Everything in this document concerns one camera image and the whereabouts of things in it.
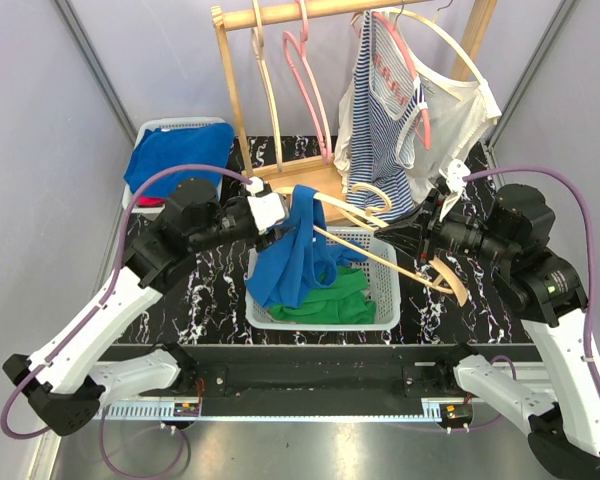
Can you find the white tank top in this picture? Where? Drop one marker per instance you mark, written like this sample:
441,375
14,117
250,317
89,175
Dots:
460,112

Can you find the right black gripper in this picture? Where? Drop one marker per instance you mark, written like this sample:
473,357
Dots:
414,240

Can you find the pink hanger under striped top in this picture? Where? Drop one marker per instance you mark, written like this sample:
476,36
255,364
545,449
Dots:
422,126

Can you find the pink hanger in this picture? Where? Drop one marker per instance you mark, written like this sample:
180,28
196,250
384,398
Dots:
422,126
308,85

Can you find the wooden clothes rack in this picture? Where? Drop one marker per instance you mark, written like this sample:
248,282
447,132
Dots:
311,171

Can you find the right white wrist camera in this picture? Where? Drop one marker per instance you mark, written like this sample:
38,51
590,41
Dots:
454,176

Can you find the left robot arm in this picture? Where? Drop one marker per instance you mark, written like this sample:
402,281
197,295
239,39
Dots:
63,382

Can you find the green tank top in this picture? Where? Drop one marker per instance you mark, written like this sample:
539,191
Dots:
344,303

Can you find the beige plastic hanger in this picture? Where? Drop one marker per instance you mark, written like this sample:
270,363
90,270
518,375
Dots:
258,47

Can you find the blue tank top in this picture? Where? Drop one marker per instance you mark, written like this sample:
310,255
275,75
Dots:
301,261

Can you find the pink red folded clothes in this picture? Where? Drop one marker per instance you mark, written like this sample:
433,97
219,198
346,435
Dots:
150,202

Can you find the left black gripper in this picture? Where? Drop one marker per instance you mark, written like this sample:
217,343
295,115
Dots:
262,241

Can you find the folded blue cloth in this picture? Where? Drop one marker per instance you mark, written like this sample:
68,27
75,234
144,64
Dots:
159,150

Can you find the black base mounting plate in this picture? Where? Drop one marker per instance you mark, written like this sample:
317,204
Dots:
323,380

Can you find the blue white striped top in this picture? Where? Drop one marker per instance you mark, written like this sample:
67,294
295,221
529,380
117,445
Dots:
384,113

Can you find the cream hanger under white top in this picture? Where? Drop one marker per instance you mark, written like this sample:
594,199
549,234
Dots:
459,50

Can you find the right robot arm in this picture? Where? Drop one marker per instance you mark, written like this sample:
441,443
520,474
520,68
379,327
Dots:
547,294

